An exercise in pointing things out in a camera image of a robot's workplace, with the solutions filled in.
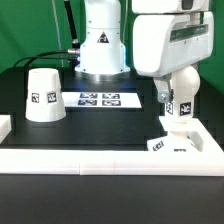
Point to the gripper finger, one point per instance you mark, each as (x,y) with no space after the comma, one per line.
(164,90)

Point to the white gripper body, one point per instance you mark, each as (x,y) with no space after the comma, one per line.
(163,44)

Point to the white lamp bulb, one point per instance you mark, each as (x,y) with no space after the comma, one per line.
(185,84)

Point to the white lamp base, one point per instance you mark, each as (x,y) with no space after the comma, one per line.
(174,141)

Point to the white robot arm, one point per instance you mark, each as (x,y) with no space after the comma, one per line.
(103,55)

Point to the white lamp shade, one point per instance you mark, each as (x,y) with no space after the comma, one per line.
(44,99)

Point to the white L-shaped fence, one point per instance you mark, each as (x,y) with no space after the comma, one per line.
(207,159)

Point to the white marker sheet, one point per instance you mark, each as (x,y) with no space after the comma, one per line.
(101,100)

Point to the white block at left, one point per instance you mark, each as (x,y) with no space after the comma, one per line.
(5,126)

